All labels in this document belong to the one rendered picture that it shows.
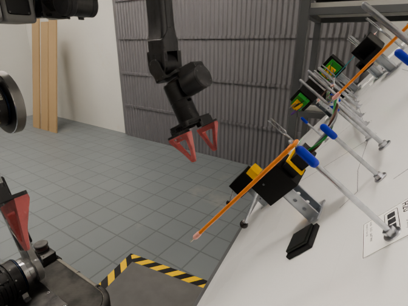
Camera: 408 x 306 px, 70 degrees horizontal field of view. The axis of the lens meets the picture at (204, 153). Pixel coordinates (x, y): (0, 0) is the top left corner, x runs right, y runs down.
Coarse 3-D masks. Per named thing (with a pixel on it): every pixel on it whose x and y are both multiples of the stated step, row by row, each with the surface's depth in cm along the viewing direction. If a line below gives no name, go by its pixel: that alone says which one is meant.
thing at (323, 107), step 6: (312, 84) 98; (300, 90) 97; (306, 90) 97; (318, 90) 98; (294, 96) 100; (306, 96) 96; (312, 96) 97; (312, 102) 96; (318, 102) 99; (306, 108) 100; (324, 108) 99; (330, 108) 99; (330, 114) 101
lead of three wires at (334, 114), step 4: (336, 100) 38; (336, 104) 37; (336, 108) 36; (336, 112) 36; (332, 116) 36; (336, 116) 36; (332, 120) 36; (328, 124) 35; (332, 124) 35; (332, 128) 35; (324, 136) 35; (320, 140) 35; (316, 144) 36; (320, 144) 36; (312, 148) 36; (316, 148) 36; (312, 152) 36
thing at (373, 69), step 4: (356, 64) 83; (360, 64) 84; (364, 64) 83; (372, 64) 81; (360, 68) 83; (368, 68) 82; (372, 68) 84; (376, 68) 82; (372, 72) 84; (376, 72) 84; (380, 72) 82; (384, 72) 81; (376, 76) 83; (380, 76) 82
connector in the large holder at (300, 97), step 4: (300, 96) 96; (304, 96) 97; (296, 100) 97; (300, 100) 97; (304, 100) 96; (308, 100) 96; (292, 104) 99; (300, 104) 97; (304, 104) 97; (296, 108) 99
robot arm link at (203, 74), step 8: (152, 64) 72; (160, 64) 72; (192, 64) 68; (200, 64) 70; (152, 72) 73; (160, 72) 72; (176, 72) 71; (184, 72) 70; (192, 72) 68; (200, 72) 69; (208, 72) 71; (160, 80) 73; (168, 80) 75; (184, 80) 70; (192, 80) 68; (200, 80) 68; (208, 80) 70; (184, 88) 71; (192, 88) 70; (200, 88) 70
